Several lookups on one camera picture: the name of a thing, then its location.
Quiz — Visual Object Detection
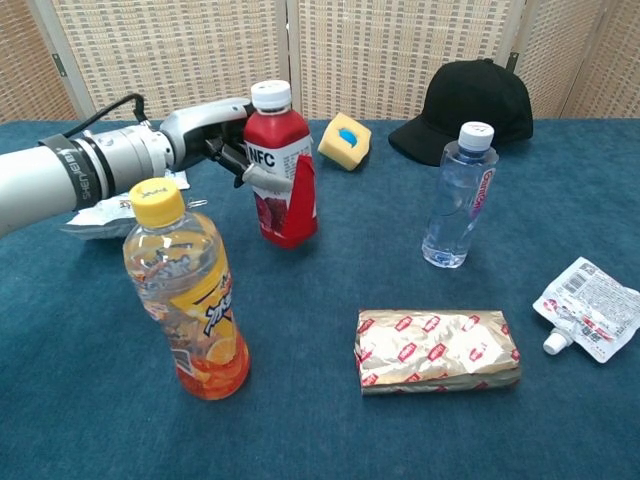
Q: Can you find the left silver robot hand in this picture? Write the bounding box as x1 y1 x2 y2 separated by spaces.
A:
159 97 294 194

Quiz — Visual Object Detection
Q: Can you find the red juice bottle white cap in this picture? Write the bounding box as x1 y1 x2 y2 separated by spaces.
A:
243 79 319 250

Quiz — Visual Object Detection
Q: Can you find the orange drink bottle yellow cap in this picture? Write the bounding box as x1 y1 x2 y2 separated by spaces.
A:
122 177 251 401

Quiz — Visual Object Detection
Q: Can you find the clear water bottle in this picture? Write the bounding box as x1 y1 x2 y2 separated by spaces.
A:
421 121 500 269

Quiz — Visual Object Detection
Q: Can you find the woven folding screen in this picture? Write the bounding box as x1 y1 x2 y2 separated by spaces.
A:
0 0 640 124

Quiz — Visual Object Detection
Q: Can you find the white snack bag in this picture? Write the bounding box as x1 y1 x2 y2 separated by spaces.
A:
59 192 139 242

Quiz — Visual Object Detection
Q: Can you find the yellow sponge with blue patch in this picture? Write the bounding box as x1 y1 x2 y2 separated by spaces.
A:
317 112 373 173

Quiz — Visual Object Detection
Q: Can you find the black baseball cap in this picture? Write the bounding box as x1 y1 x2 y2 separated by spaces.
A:
388 58 534 168

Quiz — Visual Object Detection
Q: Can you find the gold foil wrapped pack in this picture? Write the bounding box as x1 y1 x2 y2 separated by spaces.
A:
353 308 522 397

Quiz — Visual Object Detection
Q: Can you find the blue table cloth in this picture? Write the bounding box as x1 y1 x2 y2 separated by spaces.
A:
0 118 640 480

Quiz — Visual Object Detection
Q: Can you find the white spout pouch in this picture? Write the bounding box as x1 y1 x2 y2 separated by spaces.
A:
532 256 640 364

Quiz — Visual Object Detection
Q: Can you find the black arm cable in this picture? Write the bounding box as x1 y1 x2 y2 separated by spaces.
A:
38 92 154 149

